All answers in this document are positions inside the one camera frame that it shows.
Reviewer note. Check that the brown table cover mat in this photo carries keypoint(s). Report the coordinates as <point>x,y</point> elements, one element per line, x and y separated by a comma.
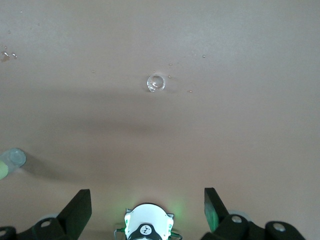
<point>225,125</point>

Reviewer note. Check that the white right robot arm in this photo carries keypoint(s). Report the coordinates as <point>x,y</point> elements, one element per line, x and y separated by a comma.
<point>147,220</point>

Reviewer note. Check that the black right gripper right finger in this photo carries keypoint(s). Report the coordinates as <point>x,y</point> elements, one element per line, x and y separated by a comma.
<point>230,230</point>

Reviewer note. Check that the green sleeved shaker bottle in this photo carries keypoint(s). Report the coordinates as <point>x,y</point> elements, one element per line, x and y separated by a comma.
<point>12,160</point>

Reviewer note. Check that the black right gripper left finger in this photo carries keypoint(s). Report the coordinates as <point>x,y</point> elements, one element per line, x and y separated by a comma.
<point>70,220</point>

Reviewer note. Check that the small clear glass beaker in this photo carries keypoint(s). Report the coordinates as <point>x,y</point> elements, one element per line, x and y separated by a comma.
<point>156,83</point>

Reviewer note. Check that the brown liquid spill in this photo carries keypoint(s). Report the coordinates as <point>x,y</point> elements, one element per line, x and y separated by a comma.
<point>5,56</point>

